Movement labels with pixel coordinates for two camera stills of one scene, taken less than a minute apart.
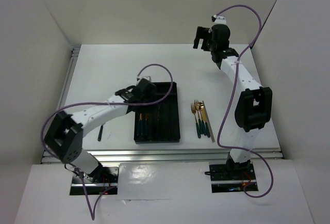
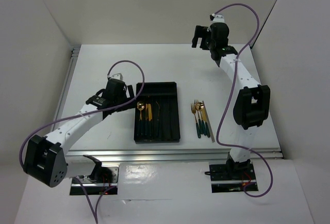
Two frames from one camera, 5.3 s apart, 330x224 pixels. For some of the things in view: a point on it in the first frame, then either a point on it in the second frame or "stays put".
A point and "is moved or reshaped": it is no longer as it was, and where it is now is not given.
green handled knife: (146, 123) is moved or reshaped
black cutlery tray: (159, 122) stays put
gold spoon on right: (200, 106) stays put
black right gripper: (202, 32) stays put
